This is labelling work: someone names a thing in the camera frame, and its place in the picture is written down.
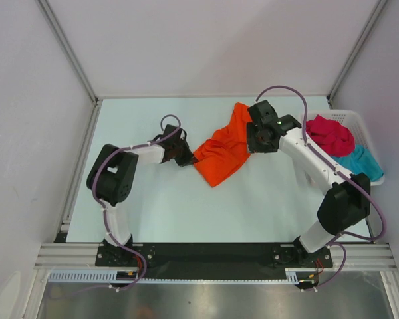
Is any orange t-shirt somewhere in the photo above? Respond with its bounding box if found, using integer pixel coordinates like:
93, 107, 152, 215
194, 102, 252, 187

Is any red t-shirt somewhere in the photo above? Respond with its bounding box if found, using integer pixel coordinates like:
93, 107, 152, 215
306, 115, 355, 157

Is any white plastic laundry basket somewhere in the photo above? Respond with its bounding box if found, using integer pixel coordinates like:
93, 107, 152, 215
306, 110, 385, 186

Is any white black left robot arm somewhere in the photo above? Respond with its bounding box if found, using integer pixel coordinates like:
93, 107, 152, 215
86, 124, 196, 266

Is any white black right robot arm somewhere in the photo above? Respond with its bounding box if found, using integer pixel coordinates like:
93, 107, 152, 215
247, 100, 371, 266

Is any teal t-shirt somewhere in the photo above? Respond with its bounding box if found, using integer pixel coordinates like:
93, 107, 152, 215
331, 144, 384, 182

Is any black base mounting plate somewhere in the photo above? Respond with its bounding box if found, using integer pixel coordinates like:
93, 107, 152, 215
95, 242, 333, 280

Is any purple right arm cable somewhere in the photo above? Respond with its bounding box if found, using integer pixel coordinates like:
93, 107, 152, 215
255, 85, 386, 293

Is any aluminium frame rail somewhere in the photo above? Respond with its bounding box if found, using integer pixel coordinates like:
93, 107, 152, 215
35, 243, 397, 271

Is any white slotted cable duct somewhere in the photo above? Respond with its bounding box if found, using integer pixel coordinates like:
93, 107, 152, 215
48, 268, 320, 284

